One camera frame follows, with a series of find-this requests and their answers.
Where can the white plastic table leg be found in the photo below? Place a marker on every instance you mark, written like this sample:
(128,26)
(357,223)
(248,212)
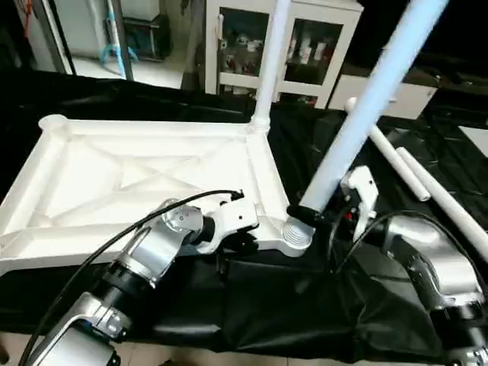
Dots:
(396,160)
(366,107)
(271,61)
(450,202)

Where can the white plastic table top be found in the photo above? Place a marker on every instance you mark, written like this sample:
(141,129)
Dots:
(114,168)

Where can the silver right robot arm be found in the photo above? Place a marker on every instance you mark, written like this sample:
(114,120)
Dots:
(435,267)

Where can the black work mat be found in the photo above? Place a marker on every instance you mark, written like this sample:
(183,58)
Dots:
(290,313)

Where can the white drawer unit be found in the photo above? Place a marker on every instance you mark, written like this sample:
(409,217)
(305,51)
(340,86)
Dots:
(412,99)

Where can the white glass door cabinet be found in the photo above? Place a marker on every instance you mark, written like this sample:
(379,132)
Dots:
(236,46)

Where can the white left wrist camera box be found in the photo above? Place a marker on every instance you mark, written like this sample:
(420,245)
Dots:
(232,221)

